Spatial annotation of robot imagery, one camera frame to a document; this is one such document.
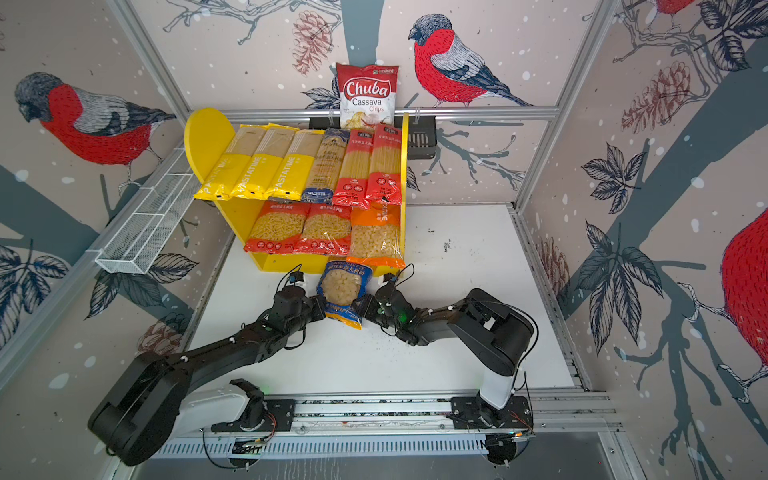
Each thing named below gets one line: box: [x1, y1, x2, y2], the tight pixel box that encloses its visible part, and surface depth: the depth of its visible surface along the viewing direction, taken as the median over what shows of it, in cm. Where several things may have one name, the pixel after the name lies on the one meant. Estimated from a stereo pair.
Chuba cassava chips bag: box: [336, 63, 399, 130], surface depth 87 cm
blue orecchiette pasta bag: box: [317, 260, 373, 330], surface depth 94 cm
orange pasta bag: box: [346, 202, 406, 269], surface depth 89 cm
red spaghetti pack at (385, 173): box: [365, 123, 403, 206], surface depth 71 cm
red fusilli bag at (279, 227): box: [244, 201, 311, 254], surface depth 93 cm
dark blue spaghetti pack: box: [302, 128, 350, 205], surface depth 73 cm
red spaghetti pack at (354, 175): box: [333, 129, 374, 210], surface depth 71 cm
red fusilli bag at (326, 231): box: [293, 204, 352, 256], surface depth 92 cm
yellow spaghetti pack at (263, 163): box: [230, 123, 299, 200], surface depth 75 cm
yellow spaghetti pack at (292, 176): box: [266, 129, 326, 202], surface depth 73 cm
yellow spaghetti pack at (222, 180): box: [193, 124, 268, 201], surface depth 74 cm
